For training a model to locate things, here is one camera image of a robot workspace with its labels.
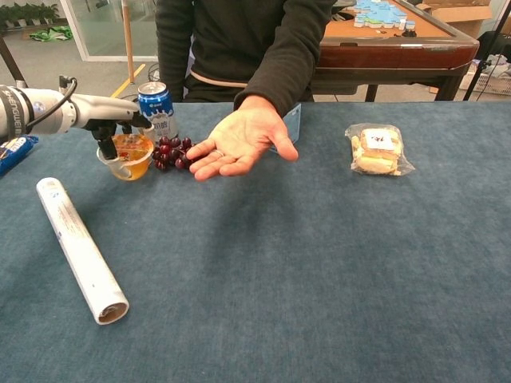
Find person's torso black sweater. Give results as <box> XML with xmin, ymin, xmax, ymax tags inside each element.
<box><xmin>183</xmin><ymin>0</ymin><xmax>316</xmax><ymax>103</ymax></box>

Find clear bag of biscuits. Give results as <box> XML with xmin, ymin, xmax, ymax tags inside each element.
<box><xmin>344</xmin><ymin>123</ymin><xmax>416</xmax><ymax>177</ymax></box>

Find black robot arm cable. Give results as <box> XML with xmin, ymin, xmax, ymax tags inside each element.
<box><xmin>24</xmin><ymin>75</ymin><xmax>78</xmax><ymax>133</ymax></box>

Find white framed glass door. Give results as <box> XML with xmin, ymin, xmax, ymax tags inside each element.
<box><xmin>59</xmin><ymin>0</ymin><xmax>160</xmax><ymax>63</ymax></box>

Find white paper roll tube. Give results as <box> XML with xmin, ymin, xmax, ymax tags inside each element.
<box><xmin>35</xmin><ymin>176</ymin><xmax>131</xmax><ymax>326</ymax></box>

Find orange jelly cup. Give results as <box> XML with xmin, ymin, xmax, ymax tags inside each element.
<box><xmin>96</xmin><ymin>133</ymin><xmax>155</xmax><ymax>182</ymax></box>

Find black slanted table leg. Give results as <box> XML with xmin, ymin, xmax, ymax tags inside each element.
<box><xmin>0</xmin><ymin>35</ymin><xmax>28</xmax><ymax>89</ymax></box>

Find white plastic basket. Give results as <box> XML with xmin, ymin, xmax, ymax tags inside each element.
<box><xmin>458</xmin><ymin>55</ymin><xmax>511</xmax><ymax>97</ymax></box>

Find person's left arm black sleeve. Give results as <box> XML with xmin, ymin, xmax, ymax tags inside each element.
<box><xmin>233</xmin><ymin>0</ymin><xmax>339</xmax><ymax>119</ymax></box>

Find wooden pole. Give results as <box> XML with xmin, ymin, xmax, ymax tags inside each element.
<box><xmin>121</xmin><ymin>0</ymin><xmax>136</xmax><ymax>85</ymax></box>

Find brown mahjong table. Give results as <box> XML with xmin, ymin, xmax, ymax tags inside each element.
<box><xmin>313</xmin><ymin>0</ymin><xmax>480</xmax><ymax>103</ymax></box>

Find blue white milk can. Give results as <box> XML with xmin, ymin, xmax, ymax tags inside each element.
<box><xmin>137</xmin><ymin>82</ymin><xmax>180</xmax><ymax>140</ymax></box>

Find pile of blue mahjong tiles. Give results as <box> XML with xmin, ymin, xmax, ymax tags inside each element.
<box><xmin>353</xmin><ymin>0</ymin><xmax>408</xmax><ymax>29</ymax></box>

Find dark red grape bunch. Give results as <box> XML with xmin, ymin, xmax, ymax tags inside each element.
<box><xmin>151</xmin><ymin>136</ymin><xmax>199</xmax><ymax>172</ymax></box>

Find black tripod stand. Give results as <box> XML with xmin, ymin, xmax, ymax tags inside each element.
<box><xmin>462</xmin><ymin>0</ymin><xmax>511</xmax><ymax>101</ymax></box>

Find black floor cables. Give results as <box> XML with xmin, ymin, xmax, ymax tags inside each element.
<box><xmin>146</xmin><ymin>61</ymin><xmax>164</xmax><ymax>87</ymax></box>

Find person's right arm black sleeve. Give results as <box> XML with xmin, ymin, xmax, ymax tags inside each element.
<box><xmin>154</xmin><ymin>0</ymin><xmax>196</xmax><ymax>103</ymax></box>

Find cardboard box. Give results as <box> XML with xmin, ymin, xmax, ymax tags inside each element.
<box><xmin>414</xmin><ymin>0</ymin><xmax>496</xmax><ymax>39</ymax></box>

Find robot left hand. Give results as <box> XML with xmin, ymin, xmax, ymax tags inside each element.
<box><xmin>73</xmin><ymin>93</ymin><xmax>155</xmax><ymax>161</ymax></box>

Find person's left hand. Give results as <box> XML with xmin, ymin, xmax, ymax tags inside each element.
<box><xmin>186</xmin><ymin>95</ymin><xmax>299</xmax><ymax>183</ymax></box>

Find row of potted plants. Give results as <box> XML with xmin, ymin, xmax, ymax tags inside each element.
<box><xmin>0</xmin><ymin>2</ymin><xmax>61</xmax><ymax>30</ymax></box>

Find green cloth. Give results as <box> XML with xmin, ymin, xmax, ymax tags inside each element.
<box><xmin>30</xmin><ymin>26</ymin><xmax>75</xmax><ymax>42</ymax></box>

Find blue cookie packet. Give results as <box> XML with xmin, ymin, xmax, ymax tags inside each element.
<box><xmin>0</xmin><ymin>135</ymin><xmax>40</xmax><ymax>177</ymax></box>

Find person's arm black sleeve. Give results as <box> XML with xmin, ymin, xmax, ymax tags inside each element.
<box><xmin>233</xmin><ymin>0</ymin><xmax>339</xmax><ymax>119</ymax></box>
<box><xmin>154</xmin><ymin>0</ymin><xmax>196</xmax><ymax>103</ymax></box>

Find light blue card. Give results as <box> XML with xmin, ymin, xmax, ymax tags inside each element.
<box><xmin>271</xmin><ymin>102</ymin><xmax>303</xmax><ymax>152</ymax></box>

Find blue felt table cover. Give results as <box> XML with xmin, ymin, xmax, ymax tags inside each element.
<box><xmin>0</xmin><ymin>101</ymin><xmax>511</xmax><ymax>383</ymax></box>

